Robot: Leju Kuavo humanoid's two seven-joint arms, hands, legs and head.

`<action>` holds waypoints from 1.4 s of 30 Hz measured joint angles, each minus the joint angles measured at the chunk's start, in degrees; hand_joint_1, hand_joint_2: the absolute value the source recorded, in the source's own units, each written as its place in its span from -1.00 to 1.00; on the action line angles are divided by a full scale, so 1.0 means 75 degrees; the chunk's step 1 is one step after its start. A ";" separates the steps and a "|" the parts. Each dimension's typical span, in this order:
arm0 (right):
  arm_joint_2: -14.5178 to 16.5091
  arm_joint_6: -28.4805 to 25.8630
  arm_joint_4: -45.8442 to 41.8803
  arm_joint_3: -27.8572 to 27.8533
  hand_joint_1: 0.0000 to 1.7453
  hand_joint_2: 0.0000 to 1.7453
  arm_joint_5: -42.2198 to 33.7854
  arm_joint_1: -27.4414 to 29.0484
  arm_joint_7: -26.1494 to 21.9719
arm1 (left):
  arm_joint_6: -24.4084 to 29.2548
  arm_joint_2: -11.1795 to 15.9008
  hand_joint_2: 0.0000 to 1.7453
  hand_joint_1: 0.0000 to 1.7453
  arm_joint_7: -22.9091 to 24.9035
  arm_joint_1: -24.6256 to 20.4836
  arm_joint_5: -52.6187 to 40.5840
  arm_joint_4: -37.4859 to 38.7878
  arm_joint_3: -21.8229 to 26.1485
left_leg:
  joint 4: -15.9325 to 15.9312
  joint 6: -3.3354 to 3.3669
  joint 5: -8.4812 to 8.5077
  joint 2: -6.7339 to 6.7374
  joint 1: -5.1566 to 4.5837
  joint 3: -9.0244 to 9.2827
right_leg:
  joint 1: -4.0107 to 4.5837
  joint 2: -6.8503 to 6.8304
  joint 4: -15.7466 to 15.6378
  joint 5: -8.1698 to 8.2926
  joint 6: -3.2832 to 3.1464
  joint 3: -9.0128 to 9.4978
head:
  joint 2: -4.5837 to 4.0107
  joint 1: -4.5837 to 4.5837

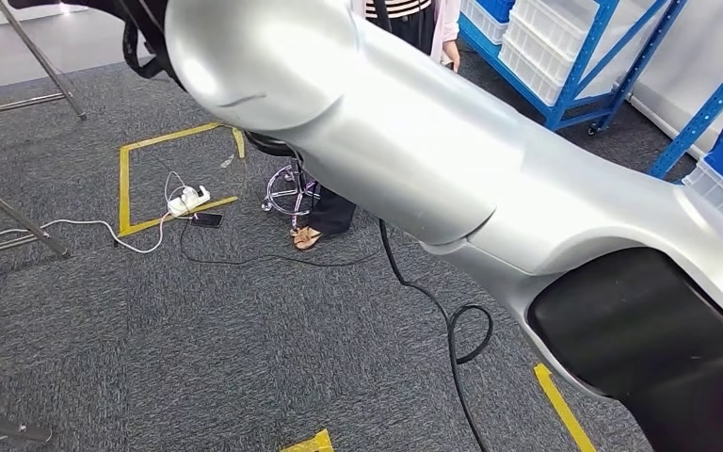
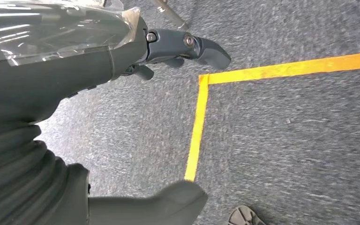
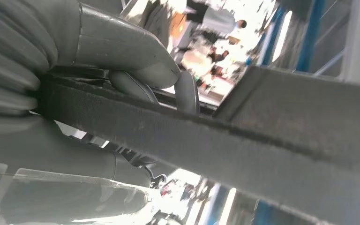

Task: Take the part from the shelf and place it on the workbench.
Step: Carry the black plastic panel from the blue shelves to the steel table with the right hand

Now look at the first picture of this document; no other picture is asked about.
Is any yellow floor tape square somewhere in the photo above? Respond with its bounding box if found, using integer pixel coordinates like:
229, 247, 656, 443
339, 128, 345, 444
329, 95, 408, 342
280, 428, 334, 452
117, 121, 246, 239
535, 363, 597, 452

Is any white power strip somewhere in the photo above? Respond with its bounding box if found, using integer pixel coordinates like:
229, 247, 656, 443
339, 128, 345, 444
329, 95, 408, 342
167, 185, 212, 218

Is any white power cable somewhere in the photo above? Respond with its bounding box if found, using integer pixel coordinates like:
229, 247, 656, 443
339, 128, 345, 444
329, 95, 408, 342
0, 171, 189, 255

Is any steel table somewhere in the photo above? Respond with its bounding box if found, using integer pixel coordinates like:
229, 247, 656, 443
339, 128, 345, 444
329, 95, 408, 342
0, 0, 88, 262

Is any thin black cable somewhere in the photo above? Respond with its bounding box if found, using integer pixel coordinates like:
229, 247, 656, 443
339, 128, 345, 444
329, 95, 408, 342
179, 218, 388, 269

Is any person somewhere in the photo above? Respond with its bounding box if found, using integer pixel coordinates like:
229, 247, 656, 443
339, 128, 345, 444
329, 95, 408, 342
289, 0, 462, 252

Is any black chrome stool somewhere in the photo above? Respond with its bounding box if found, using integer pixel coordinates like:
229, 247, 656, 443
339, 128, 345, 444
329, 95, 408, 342
244, 129, 324, 231

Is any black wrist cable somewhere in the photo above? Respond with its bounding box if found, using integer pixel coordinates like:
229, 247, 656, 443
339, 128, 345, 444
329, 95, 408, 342
120, 0, 179, 81

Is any person's hand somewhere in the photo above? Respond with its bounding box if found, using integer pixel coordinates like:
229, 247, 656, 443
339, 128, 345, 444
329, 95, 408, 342
441, 40, 461, 73

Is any black tether cable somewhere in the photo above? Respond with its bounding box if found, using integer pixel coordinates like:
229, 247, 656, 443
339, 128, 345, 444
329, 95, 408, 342
378, 218, 495, 452

